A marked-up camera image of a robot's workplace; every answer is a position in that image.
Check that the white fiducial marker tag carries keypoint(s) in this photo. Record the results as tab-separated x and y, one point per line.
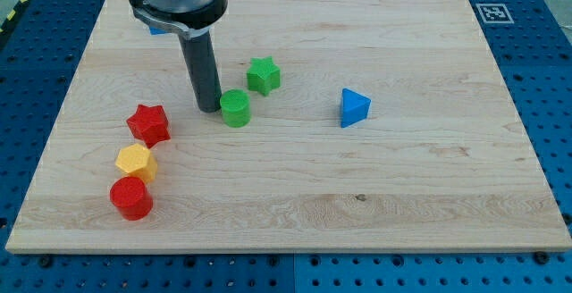
494	13

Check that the wooden board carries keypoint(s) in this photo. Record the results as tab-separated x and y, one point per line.
441	164

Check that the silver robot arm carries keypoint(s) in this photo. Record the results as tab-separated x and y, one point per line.
181	6

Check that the green star block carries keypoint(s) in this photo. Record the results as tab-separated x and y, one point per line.
263	75

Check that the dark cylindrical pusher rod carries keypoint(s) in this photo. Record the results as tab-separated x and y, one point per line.
199	57

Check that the blue block behind arm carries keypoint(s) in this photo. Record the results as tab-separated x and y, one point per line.
156	31

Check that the red cylinder block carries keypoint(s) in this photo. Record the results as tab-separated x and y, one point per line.
130	197

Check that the green cylinder block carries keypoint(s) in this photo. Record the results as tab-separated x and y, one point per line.
235	106

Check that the black flange clamp ring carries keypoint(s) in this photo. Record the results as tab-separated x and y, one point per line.
182	24

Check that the yellow hexagon block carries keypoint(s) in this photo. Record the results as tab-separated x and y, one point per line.
137	161

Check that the blue triangle block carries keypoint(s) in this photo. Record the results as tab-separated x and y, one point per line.
354	107

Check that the red star block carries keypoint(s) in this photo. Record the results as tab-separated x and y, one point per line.
149	124

